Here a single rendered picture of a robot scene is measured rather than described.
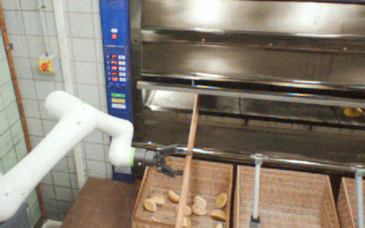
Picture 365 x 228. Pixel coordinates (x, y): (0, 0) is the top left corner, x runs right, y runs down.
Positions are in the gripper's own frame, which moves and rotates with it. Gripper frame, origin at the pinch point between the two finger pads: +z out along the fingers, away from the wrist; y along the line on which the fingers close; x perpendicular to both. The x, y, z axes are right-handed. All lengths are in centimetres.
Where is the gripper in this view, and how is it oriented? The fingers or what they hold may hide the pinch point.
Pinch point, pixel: (187, 163)
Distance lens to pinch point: 168.2
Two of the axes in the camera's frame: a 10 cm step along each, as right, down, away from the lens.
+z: 9.8, 0.8, -1.8
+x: -2.0, 4.6, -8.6
